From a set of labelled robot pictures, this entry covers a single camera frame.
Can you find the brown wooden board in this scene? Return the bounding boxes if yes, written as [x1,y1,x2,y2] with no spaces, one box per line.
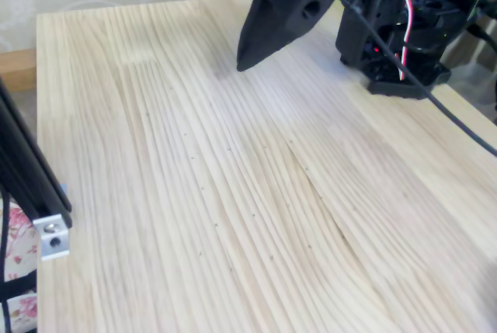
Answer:
[0,48,38,92]

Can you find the floral patterned cloth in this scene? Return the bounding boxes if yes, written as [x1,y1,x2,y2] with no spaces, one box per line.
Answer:
[0,189,40,333]

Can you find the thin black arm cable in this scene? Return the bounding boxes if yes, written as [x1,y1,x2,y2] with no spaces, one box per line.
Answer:
[465,0,497,47]

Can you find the black camera cable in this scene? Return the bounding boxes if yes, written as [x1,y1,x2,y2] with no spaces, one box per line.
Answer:
[285,0,497,158]

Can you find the aluminium extrusion post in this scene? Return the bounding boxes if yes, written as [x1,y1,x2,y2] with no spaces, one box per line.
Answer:
[0,76,74,229]

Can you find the silver metal corner bracket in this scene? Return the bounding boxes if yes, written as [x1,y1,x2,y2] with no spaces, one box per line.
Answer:
[33,183,71,262]

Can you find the thick black cable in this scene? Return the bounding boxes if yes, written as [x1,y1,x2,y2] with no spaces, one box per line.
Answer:
[0,189,39,333]

